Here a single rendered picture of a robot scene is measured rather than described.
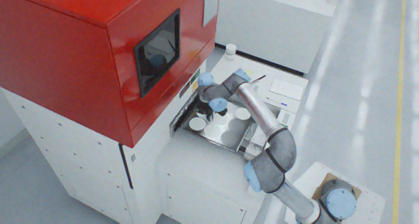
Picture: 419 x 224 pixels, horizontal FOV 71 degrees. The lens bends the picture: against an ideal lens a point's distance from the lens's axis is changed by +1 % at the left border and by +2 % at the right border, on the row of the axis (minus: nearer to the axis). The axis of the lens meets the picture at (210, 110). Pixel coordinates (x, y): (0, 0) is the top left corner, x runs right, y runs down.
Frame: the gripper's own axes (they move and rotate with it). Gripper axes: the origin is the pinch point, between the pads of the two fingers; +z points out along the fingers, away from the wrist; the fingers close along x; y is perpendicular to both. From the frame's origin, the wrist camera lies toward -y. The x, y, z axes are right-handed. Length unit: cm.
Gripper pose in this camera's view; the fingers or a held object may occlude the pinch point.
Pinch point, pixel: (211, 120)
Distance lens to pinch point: 161.9
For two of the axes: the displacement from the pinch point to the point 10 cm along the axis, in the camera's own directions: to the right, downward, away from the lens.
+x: -4.3, 7.3, -5.3
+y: -9.0, -3.3, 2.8
